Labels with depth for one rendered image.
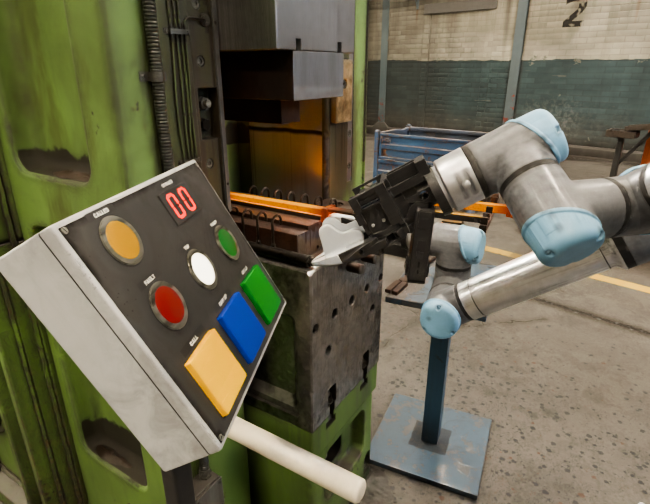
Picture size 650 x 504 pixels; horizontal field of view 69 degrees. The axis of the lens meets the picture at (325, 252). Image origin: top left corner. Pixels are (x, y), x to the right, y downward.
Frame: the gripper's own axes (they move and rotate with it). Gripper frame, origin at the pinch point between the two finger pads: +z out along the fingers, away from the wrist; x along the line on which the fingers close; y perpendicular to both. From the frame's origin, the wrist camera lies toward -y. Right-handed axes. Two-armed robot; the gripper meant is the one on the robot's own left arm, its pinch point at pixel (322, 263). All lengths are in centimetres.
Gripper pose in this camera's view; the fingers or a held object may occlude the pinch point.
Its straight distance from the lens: 69.5
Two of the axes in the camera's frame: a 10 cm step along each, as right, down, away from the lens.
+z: -8.6, 4.3, 2.8
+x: -1.3, 3.5, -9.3
